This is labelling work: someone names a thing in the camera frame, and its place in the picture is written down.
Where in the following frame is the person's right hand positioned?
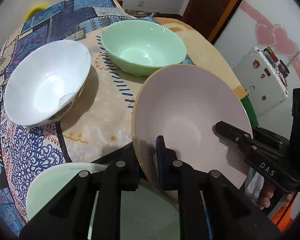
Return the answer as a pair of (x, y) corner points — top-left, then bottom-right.
(256, 181), (295, 210)

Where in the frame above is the white patterned bowl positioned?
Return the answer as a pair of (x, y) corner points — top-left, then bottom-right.
(3, 40), (91, 126)

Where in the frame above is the pink ceramic bowl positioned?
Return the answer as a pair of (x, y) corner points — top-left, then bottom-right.
(132, 64), (252, 187)

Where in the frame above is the green bowl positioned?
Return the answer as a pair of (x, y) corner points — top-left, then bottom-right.
(101, 20), (187, 76)

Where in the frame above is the patchwork patterned tablecloth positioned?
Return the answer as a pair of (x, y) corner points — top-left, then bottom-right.
(0, 0), (260, 233)

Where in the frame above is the white mini fridge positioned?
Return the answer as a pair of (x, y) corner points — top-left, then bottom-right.
(233, 47), (289, 117)

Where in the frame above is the yellow round object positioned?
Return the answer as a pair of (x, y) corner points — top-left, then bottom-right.
(24, 3), (48, 22)

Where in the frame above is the small green plate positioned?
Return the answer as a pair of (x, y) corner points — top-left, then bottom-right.
(25, 162), (180, 240)

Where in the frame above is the brown wooden door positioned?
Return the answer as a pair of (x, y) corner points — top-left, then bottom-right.
(182, 0), (243, 44)

